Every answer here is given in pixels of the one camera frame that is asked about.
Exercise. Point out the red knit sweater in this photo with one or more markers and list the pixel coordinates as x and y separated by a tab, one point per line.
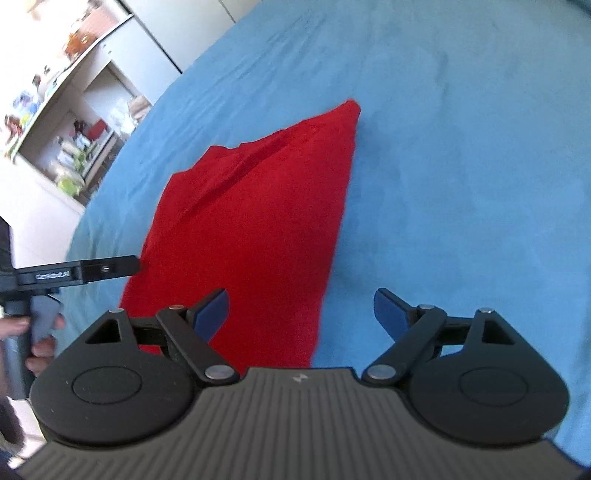
258	221

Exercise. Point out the person's left hand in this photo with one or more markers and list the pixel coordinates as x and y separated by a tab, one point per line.
41	349

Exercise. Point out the white shelf unit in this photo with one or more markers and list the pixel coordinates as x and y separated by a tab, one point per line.
92	69

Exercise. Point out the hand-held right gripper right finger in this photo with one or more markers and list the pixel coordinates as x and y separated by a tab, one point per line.
388	311

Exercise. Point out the beige cloth bag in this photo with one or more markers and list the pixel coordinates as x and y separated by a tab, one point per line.
138	107

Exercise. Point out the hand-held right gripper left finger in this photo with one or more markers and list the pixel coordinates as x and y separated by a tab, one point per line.
214	314

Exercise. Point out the bed with blue sheet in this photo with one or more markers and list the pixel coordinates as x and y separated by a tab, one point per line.
461	161

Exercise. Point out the red box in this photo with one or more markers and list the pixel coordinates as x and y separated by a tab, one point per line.
98	130

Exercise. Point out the green plastic bag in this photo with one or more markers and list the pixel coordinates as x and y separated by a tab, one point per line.
70	186

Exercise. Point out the white and grey wardrobe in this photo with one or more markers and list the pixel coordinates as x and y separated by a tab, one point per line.
194	23

